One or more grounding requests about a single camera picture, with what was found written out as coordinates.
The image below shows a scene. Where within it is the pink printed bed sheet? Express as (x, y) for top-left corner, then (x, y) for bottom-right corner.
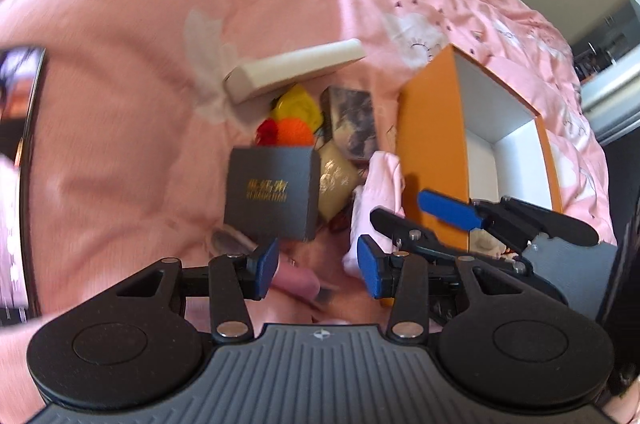
(0, 0), (618, 424)

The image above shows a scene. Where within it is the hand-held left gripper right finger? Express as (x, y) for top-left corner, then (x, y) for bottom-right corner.
(356, 235), (531, 346)

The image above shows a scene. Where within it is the yellow rounded object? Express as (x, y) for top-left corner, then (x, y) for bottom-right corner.
(272, 85), (323, 135)

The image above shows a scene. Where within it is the pink tube dark cap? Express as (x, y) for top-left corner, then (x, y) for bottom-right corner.
(272, 264), (336, 305)

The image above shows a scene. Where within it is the white furniture ledge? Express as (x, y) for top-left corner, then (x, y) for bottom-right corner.
(575, 54), (640, 142)

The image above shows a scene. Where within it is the marble print tin box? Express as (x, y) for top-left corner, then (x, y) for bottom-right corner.
(320, 85), (376, 162)

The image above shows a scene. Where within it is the dark grey box gold print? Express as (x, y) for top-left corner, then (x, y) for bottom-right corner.
(223, 145), (322, 242)

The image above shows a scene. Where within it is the crocheted orange with red flower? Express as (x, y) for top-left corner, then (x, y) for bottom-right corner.
(256, 116), (317, 150)

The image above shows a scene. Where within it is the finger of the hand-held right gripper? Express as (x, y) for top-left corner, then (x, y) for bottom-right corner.
(370, 207), (566, 300)
(419, 190), (598, 250)

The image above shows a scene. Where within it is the gold foil packet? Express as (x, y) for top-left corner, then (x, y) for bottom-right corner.
(317, 140), (362, 222)

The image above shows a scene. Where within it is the orange box white inside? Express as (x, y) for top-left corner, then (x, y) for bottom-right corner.
(396, 44), (563, 255)

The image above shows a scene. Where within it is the white power bank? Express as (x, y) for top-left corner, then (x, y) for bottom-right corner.
(222, 38), (366, 105)

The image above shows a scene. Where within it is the pale pink cloth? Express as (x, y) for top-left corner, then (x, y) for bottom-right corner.
(342, 151), (405, 277)

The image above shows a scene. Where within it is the black framed screen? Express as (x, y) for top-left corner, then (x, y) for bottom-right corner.
(0, 46), (51, 325)

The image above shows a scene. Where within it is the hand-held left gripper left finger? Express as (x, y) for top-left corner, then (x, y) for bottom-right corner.
(117, 238), (281, 345)

